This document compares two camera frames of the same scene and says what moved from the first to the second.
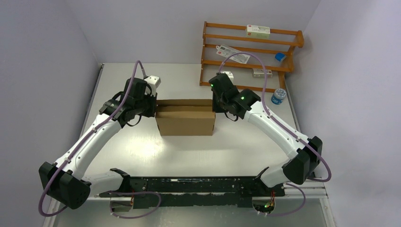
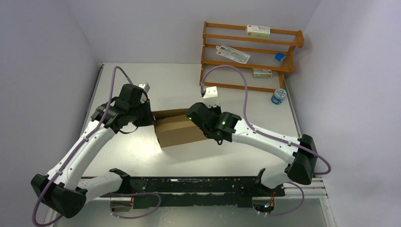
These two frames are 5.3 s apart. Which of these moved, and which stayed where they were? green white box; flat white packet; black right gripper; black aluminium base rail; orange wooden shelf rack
Moved: black right gripper
Stayed: green white box; orange wooden shelf rack; flat white packet; black aluminium base rail
